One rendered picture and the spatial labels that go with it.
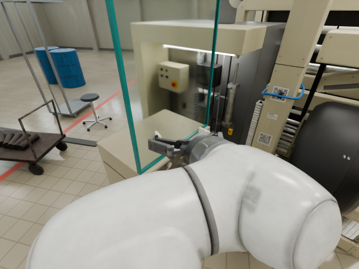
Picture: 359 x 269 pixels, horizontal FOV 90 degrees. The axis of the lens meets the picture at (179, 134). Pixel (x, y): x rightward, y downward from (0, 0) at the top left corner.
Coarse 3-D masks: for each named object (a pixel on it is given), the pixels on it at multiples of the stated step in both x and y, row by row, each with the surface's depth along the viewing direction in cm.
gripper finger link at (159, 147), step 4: (148, 140) 44; (152, 140) 43; (156, 140) 43; (152, 144) 43; (156, 144) 42; (160, 144) 40; (164, 144) 40; (168, 144) 40; (152, 148) 43; (156, 148) 42; (160, 148) 41; (164, 148) 39; (168, 148) 37; (172, 148) 37; (156, 152) 42; (160, 152) 41; (164, 152) 40; (168, 156) 38; (172, 156) 38
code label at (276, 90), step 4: (276, 88) 94; (280, 88) 93; (284, 88) 92; (272, 92) 96; (276, 92) 95; (284, 92) 93; (272, 96) 97; (276, 100) 97; (280, 100) 96; (284, 100) 94
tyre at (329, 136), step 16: (320, 112) 87; (336, 112) 84; (352, 112) 82; (304, 128) 89; (320, 128) 82; (336, 128) 79; (352, 128) 77; (304, 144) 84; (320, 144) 80; (336, 144) 77; (352, 144) 75; (288, 160) 92; (304, 160) 83; (320, 160) 79; (336, 160) 76; (352, 160) 73; (320, 176) 80; (336, 176) 76; (352, 176) 73; (336, 192) 77; (352, 192) 74; (352, 208) 79
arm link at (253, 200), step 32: (224, 160) 21; (256, 160) 20; (224, 192) 18; (256, 192) 16; (288, 192) 15; (320, 192) 15; (224, 224) 17; (256, 224) 15; (288, 224) 14; (320, 224) 14; (256, 256) 16; (288, 256) 14; (320, 256) 15
